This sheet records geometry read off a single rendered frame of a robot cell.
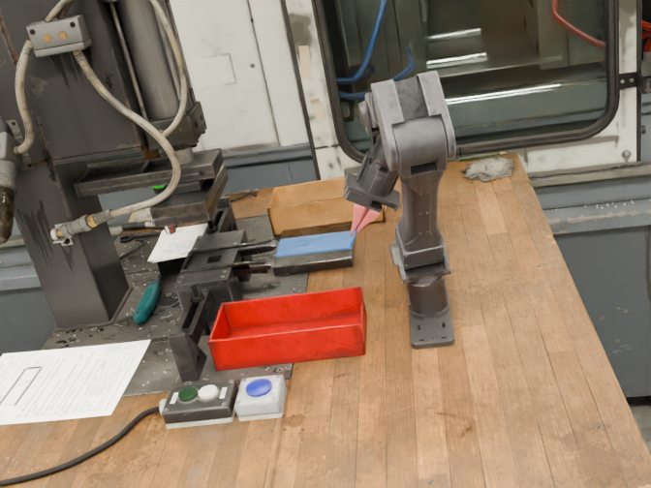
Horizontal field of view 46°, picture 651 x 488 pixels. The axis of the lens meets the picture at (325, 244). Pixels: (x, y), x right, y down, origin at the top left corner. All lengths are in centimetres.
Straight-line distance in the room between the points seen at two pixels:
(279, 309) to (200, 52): 86
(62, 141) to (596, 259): 138
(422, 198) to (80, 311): 73
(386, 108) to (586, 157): 100
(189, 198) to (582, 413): 72
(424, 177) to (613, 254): 112
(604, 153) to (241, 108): 91
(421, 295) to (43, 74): 72
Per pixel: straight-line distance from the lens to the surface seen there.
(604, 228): 208
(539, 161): 198
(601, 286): 219
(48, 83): 137
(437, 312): 129
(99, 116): 136
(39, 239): 150
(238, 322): 138
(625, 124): 198
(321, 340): 124
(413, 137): 104
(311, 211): 166
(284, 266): 152
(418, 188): 111
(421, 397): 115
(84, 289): 152
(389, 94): 107
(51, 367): 148
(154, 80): 133
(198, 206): 132
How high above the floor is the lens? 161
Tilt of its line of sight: 26 degrees down
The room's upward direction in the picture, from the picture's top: 12 degrees counter-clockwise
